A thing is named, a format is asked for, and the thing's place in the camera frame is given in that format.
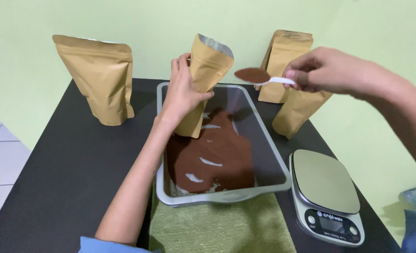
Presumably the person's right hand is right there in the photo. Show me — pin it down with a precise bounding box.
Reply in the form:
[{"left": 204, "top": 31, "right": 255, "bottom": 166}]
[{"left": 282, "top": 47, "right": 357, "bottom": 94}]

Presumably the leaning kraft paper pouch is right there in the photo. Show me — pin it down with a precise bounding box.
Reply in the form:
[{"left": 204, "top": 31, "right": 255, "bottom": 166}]
[{"left": 272, "top": 89, "right": 334, "bottom": 140}]

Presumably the spoonful of brown powder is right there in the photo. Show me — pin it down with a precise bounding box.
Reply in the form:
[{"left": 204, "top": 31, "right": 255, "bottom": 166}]
[{"left": 234, "top": 68, "right": 271, "bottom": 84}]

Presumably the stack of flat kraft pouches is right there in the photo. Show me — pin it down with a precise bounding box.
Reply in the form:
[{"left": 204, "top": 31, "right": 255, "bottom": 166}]
[{"left": 255, "top": 30, "right": 314, "bottom": 104}]

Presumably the white plastic spoon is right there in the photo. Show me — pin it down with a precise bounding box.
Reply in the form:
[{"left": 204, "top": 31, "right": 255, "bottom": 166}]
[{"left": 234, "top": 68, "right": 296, "bottom": 87}]

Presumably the grey metal baking tray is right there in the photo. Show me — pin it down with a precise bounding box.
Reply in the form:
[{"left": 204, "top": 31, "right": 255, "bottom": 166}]
[{"left": 155, "top": 82, "right": 293, "bottom": 208}]

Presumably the person's blue left sleeve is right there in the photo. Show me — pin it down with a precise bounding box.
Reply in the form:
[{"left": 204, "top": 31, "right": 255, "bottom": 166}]
[{"left": 79, "top": 236, "right": 161, "bottom": 253}]

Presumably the heap of brown powder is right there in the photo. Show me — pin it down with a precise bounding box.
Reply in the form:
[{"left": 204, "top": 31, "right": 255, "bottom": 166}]
[{"left": 166, "top": 107, "right": 256, "bottom": 195}]

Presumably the large sealed kraft pouch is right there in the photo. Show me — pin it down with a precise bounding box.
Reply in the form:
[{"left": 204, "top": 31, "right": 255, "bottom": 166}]
[{"left": 52, "top": 34, "right": 135, "bottom": 127}]

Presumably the silver digital kitchen scale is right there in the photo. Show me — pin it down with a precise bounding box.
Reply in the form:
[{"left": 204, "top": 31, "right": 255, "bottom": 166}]
[{"left": 288, "top": 149, "right": 366, "bottom": 248}]

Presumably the kraft paper pouch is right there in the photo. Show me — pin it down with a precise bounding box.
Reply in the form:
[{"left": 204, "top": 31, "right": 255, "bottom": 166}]
[
  {"left": 174, "top": 33, "right": 235, "bottom": 139},
  {"left": 272, "top": 89, "right": 334, "bottom": 140}
]

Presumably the person's left hand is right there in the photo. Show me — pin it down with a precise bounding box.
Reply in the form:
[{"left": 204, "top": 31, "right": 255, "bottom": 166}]
[{"left": 159, "top": 53, "right": 215, "bottom": 122}]

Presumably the green cloth mat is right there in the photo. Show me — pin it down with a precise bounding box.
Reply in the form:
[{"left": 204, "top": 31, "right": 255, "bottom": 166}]
[{"left": 148, "top": 183, "right": 297, "bottom": 253}]

